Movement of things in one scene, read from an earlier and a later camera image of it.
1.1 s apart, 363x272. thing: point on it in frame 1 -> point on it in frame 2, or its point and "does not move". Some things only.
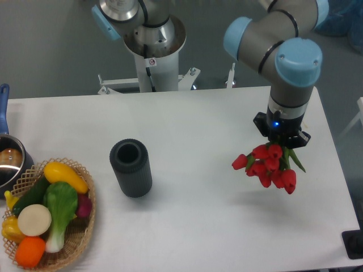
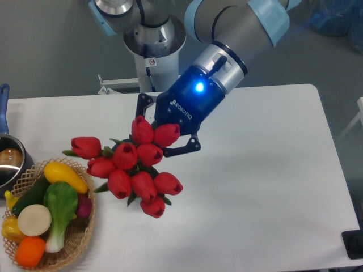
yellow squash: x=58 y=172 does not move
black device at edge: x=353 y=242 does not move
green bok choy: x=61 y=199 does not move
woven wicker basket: x=50 y=215 does not move
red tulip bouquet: x=271 y=164 -> x=125 y=164
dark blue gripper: x=281 y=128 -> x=188 y=99
